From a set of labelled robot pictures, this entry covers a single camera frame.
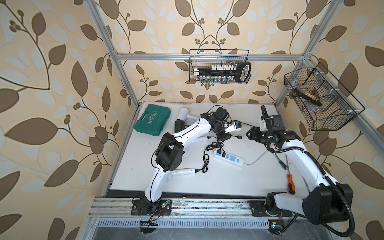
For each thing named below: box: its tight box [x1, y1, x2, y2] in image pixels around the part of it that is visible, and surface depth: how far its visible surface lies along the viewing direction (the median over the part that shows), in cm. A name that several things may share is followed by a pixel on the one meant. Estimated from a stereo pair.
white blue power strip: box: [213, 149, 245, 168], surface depth 91 cm
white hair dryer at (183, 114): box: [176, 107, 199, 122], surface depth 110 cm
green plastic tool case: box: [133, 104, 171, 136], surface depth 107 cm
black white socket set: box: [193, 62, 252, 83], surface depth 86 cm
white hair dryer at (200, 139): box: [192, 136, 208, 143], surface depth 100 cm
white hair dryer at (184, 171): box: [171, 167, 200, 176], surface depth 86 cm
